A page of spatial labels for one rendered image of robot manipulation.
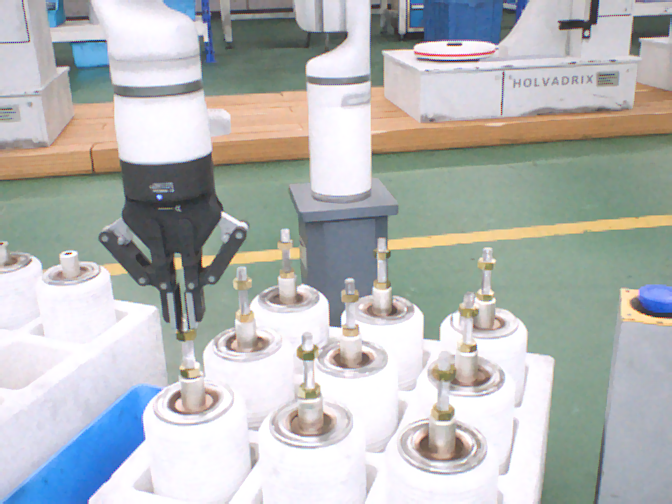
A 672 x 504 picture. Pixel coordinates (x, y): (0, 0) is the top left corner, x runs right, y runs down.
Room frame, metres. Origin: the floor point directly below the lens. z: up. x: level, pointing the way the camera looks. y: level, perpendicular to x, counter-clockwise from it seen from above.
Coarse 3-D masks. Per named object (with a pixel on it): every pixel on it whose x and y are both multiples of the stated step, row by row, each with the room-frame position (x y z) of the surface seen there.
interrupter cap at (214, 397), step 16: (176, 384) 0.63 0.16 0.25; (208, 384) 0.63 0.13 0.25; (224, 384) 0.63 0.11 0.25; (160, 400) 0.61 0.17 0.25; (176, 400) 0.61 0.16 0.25; (208, 400) 0.61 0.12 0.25; (224, 400) 0.60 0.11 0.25; (160, 416) 0.58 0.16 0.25; (176, 416) 0.58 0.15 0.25; (192, 416) 0.58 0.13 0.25; (208, 416) 0.58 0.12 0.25
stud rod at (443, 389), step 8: (440, 352) 0.53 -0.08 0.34; (448, 352) 0.53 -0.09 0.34; (440, 360) 0.52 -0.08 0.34; (448, 360) 0.52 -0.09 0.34; (440, 368) 0.52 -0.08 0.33; (448, 368) 0.52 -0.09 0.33; (440, 384) 0.52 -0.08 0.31; (448, 384) 0.52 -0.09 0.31; (440, 392) 0.52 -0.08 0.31; (448, 392) 0.52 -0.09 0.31; (440, 400) 0.52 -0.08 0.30; (448, 400) 0.53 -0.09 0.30; (440, 408) 0.52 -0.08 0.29; (448, 408) 0.53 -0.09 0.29
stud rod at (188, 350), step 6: (180, 318) 0.60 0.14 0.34; (186, 318) 0.60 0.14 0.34; (180, 324) 0.60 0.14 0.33; (186, 324) 0.60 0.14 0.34; (186, 330) 0.60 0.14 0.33; (186, 342) 0.60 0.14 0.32; (192, 342) 0.61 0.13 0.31; (186, 348) 0.60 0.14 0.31; (192, 348) 0.60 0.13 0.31; (186, 354) 0.60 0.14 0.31; (192, 354) 0.60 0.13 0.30; (186, 360) 0.60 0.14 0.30; (192, 360) 0.60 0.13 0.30; (186, 366) 0.60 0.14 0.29; (192, 366) 0.60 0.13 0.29
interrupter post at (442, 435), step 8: (432, 424) 0.52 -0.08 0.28; (440, 424) 0.52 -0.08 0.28; (448, 424) 0.52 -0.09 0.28; (432, 432) 0.52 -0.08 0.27; (440, 432) 0.52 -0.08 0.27; (448, 432) 0.52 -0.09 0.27; (432, 440) 0.52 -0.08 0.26; (440, 440) 0.52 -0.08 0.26; (448, 440) 0.52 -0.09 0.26; (432, 448) 0.52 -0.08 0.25; (440, 448) 0.52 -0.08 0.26; (448, 448) 0.52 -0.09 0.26
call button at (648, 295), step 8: (640, 288) 0.66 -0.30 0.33; (648, 288) 0.66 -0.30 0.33; (656, 288) 0.66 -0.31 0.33; (664, 288) 0.66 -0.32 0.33; (640, 296) 0.65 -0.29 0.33; (648, 296) 0.64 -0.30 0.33; (656, 296) 0.64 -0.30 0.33; (664, 296) 0.64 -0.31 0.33; (648, 304) 0.64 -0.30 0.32; (656, 304) 0.64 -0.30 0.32; (664, 304) 0.63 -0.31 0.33; (664, 312) 0.64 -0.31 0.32
